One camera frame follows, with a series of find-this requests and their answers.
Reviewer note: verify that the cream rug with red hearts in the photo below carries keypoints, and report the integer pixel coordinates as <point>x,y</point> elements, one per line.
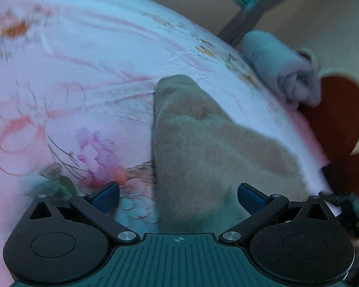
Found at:
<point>338,110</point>

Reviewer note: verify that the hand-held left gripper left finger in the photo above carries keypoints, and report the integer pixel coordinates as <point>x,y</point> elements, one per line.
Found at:
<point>105,196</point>

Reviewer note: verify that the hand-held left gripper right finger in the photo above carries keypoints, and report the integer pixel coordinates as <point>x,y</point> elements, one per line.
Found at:
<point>250,196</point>

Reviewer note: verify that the pink floral bedsheet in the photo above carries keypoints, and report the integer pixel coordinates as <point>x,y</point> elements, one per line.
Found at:
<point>77,74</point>

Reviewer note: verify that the grey window sill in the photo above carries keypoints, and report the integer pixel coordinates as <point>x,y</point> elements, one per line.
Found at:
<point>257,15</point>

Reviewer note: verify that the beige towel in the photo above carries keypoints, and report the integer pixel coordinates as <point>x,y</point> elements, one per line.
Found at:
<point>203,155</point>

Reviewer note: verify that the grey rolled cloth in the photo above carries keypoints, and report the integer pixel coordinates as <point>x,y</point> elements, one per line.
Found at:
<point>278,65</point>

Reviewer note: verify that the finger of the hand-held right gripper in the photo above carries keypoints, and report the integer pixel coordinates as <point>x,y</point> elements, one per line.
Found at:
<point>332,198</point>

